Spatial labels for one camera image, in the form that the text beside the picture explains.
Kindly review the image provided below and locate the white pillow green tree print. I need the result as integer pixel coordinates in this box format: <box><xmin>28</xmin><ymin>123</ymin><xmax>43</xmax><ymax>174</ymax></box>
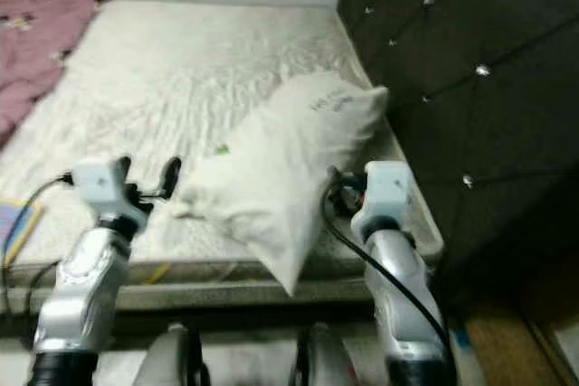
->
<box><xmin>170</xmin><ymin>71</ymin><xmax>390</xmax><ymax>297</ymax></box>

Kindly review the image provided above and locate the yellow blue children's book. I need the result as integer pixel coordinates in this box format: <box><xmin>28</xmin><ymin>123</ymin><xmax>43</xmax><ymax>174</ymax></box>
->
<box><xmin>0</xmin><ymin>198</ymin><xmax>46</xmax><ymax>269</ymax></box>

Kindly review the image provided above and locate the grey quilted mattress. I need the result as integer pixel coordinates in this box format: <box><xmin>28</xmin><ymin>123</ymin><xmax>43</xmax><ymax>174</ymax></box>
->
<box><xmin>0</xmin><ymin>0</ymin><xmax>449</xmax><ymax>310</ymax></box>

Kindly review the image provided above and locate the silver left robot leg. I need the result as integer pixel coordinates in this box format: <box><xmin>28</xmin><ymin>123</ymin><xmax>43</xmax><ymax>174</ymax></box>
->
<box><xmin>140</xmin><ymin>325</ymin><xmax>214</xmax><ymax>386</ymax></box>

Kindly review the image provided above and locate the silver robot leg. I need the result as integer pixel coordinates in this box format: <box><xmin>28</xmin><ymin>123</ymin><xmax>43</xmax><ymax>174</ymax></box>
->
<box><xmin>140</xmin><ymin>325</ymin><xmax>214</xmax><ymax>386</ymax></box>
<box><xmin>289</xmin><ymin>323</ymin><xmax>367</xmax><ymax>386</ymax></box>

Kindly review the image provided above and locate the silver right robot leg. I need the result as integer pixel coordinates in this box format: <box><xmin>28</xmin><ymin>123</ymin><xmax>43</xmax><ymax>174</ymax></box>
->
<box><xmin>289</xmin><ymin>323</ymin><xmax>367</xmax><ymax>386</ymax></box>

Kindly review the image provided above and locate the mauve cartoon print blanket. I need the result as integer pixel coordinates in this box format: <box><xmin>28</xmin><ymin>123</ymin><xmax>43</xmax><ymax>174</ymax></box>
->
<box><xmin>0</xmin><ymin>0</ymin><xmax>119</xmax><ymax>147</ymax></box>

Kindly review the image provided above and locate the black tufted headboard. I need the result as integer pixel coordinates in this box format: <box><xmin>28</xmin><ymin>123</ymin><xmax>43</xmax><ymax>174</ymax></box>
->
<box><xmin>337</xmin><ymin>0</ymin><xmax>579</xmax><ymax>297</ymax></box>

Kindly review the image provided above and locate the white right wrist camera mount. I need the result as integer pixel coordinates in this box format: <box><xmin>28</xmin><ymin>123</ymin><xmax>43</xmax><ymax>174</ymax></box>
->
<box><xmin>351</xmin><ymin>160</ymin><xmax>411</xmax><ymax>240</ymax></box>

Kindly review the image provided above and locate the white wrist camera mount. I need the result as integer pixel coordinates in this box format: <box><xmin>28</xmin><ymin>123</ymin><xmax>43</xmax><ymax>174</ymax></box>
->
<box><xmin>351</xmin><ymin>160</ymin><xmax>411</xmax><ymax>240</ymax></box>
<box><xmin>71</xmin><ymin>156</ymin><xmax>146</xmax><ymax>220</ymax></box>

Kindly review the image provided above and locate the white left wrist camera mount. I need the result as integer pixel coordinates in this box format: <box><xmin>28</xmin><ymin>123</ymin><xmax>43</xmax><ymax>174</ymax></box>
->
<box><xmin>71</xmin><ymin>156</ymin><xmax>146</xmax><ymax>220</ymax></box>

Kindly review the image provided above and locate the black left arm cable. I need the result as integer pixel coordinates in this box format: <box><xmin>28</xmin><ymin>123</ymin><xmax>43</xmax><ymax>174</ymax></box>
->
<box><xmin>0</xmin><ymin>172</ymin><xmax>75</xmax><ymax>355</ymax></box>

